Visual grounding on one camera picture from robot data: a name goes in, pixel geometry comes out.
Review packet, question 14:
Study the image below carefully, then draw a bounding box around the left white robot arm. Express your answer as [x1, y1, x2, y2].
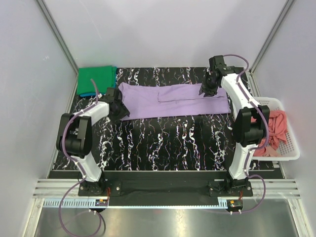
[56, 99, 130, 182]

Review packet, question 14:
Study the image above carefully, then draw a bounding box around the red t shirt in basket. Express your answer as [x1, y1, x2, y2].
[253, 110, 288, 157]

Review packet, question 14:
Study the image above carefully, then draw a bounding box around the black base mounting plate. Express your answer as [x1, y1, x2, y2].
[79, 171, 253, 208]

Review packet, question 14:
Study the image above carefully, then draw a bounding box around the white slotted cable duct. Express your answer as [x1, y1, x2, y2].
[43, 197, 230, 209]

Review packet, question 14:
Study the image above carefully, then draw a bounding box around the aluminium frame rail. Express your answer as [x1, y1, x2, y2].
[33, 179, 300, 199]

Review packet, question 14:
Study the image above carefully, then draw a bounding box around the purple t shirt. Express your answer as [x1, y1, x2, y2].
[118, 82, 231, 120]

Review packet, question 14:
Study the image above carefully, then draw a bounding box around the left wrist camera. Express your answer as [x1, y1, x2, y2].
[105, 87, 122, 103]

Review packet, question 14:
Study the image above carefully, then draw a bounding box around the white plastic laundry basket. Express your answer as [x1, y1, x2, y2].
[253, 97, 300, 161]

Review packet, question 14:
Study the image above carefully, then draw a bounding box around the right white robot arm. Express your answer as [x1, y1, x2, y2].
[199, 71, 270, 191]

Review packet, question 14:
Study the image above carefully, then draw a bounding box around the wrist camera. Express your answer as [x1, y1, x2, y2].
[209, 55, 235, 75]
[105, 87, 122, 103]

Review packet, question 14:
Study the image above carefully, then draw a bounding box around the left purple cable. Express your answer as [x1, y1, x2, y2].
[59, 79, 107, 235]

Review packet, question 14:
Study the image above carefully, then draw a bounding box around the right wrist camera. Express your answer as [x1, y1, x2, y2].
[209, 55, 235, 75]

